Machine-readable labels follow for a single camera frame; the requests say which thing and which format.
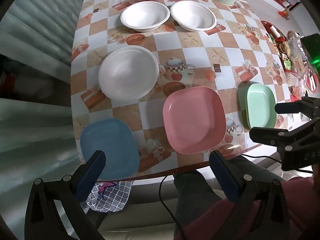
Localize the checkered printed tablecloth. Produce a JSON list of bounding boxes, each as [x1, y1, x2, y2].
[[70, 0, 292, 182]]

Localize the red patterned tray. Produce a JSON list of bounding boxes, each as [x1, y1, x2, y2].
[[260, 20, 288, 46]]

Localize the pink square plate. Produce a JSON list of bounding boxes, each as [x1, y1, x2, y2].
[[162, 86, 227, 155]]

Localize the beige seat cushion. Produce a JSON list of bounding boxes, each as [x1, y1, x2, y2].
[[95, 187, 180, 240]]

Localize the large white round bowl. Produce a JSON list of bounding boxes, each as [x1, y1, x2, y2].
[[98, 45, 160, 102]]

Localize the person's pink top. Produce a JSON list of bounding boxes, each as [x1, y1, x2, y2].
[[175, 176, 320, 240]]

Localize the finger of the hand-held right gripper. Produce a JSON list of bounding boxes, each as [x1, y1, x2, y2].
[[274, 97, 320, 119], [249, 119, 320, 153]]

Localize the black cable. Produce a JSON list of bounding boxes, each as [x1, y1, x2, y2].
[[159, 176, 187, 240], [241, 155, 284, 161]]

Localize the pile of snack packets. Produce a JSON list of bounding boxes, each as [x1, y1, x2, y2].
[[280, 31, 312, 100]]

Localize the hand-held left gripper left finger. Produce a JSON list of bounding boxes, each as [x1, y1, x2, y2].
[[24, 150, 107, 240]]

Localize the pale green ribbed curtain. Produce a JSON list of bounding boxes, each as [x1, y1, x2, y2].
[[0, 0, 87, 68]]

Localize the blue square plate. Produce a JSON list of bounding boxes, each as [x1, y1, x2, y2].
[[80, 118, 140, 181]]

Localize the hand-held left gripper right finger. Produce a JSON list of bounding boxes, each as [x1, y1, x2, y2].
[[209, 150, 300, 240]]

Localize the checked grey cloth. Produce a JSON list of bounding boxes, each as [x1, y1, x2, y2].
[[86, 180, 133, 213]]

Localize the green square plate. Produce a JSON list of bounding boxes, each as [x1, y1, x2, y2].
[[237, 81, 277, 130]]

